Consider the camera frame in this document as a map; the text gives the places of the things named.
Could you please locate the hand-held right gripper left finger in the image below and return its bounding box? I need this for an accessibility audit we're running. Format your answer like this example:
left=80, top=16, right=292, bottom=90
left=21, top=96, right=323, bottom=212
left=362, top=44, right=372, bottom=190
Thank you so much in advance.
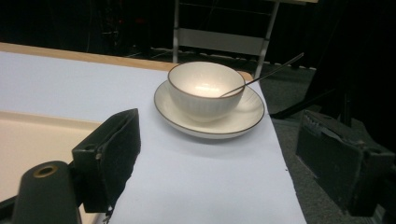
left=71, top=107, right=142, bottom=215

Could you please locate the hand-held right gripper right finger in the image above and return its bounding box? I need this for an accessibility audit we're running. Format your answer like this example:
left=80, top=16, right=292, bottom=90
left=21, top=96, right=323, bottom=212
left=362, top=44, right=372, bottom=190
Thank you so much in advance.
left=295, top=109, right=396, bottom=217

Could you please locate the white ribbed bowl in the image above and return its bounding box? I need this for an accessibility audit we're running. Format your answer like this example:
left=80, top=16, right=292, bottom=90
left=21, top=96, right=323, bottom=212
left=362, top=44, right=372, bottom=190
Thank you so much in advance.
left=167, top=61, right=247, bottom=123

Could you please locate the metal spoon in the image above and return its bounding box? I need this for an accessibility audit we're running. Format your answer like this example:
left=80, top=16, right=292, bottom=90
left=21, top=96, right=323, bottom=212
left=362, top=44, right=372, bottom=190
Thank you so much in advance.
left=219, top=51, right=305, bottom=98

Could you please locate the white plate with brown rim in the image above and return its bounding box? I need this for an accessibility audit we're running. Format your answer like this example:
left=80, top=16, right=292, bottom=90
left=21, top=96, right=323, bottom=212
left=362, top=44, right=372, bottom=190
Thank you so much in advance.
left=153, top=79, right=266, bottom=140

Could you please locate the beige tray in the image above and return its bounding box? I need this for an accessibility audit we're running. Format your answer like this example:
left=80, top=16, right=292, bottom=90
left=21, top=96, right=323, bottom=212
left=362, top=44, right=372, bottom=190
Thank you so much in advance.
left=0, top=110, right=104, bottom=224

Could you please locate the metal stand frame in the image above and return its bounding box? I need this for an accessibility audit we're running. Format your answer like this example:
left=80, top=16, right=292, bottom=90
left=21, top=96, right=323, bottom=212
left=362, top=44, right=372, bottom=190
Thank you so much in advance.
left=172, top=0, right=281, bottom=79

